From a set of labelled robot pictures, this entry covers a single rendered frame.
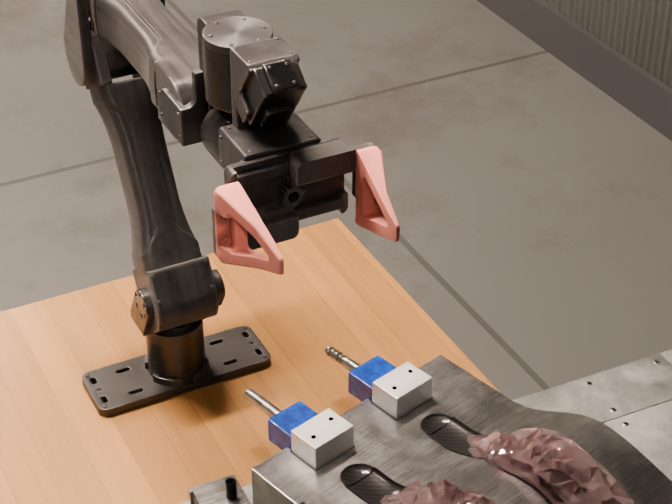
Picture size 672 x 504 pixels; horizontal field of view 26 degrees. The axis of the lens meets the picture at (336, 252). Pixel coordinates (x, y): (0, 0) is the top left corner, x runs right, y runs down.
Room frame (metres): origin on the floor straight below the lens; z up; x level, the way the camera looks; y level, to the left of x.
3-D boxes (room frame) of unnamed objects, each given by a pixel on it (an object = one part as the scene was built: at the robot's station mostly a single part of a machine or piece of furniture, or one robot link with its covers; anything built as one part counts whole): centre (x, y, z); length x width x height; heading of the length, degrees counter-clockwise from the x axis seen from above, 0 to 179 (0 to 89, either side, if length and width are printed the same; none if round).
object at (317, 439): (1.09, 0.05, 0.86); 0.13 x 0.05 x 0.05; 42
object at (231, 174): (1.00, 0.05, 1.20); 0.10 x 0.07 x 0.07; 117
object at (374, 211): (0.95, -0.01, 1.20); 0.09 x 0.07 x 0.07; 27
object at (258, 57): (1.00, 0.05, 1.25); 0.07 x 0.06 x 0.11; 117
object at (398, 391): (1.17, -0.03, 0.86); 0.13 x 0.05 x 0.05; 42
